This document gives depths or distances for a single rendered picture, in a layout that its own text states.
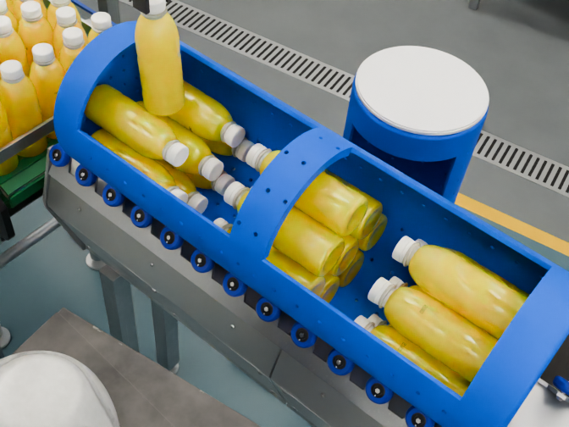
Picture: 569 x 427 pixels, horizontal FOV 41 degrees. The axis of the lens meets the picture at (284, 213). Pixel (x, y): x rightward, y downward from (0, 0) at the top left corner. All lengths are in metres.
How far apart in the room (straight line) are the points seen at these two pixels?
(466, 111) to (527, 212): 1.38
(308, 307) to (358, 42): 2.47
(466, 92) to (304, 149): 0.57
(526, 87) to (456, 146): 1.92
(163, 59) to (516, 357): 0.69
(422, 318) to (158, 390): 0.39
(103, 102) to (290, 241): 0.42
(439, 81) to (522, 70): 1.94
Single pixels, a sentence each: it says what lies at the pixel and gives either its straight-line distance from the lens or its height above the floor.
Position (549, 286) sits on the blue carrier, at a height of 1.23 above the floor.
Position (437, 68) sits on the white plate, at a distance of 1.66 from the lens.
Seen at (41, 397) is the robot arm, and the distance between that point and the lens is 0.83.
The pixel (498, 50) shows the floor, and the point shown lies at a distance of 3.63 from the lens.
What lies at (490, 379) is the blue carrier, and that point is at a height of 1.18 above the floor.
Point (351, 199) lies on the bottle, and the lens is 1.13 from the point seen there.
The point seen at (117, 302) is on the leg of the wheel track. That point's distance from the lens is 1.79.
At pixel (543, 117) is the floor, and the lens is 3.34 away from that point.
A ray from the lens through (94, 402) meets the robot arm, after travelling 0.85.
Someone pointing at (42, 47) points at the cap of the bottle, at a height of 1.10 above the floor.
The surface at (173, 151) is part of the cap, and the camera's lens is 1.27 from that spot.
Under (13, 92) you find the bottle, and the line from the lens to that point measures 1.51.
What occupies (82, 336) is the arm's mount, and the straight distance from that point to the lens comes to 1.19.
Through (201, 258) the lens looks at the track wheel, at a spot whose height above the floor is 0.97.
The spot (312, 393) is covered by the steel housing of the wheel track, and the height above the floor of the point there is 0.87.
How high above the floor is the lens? 2.01
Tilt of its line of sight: 49 degrees down
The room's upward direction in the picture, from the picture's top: 7 degrees clockwise
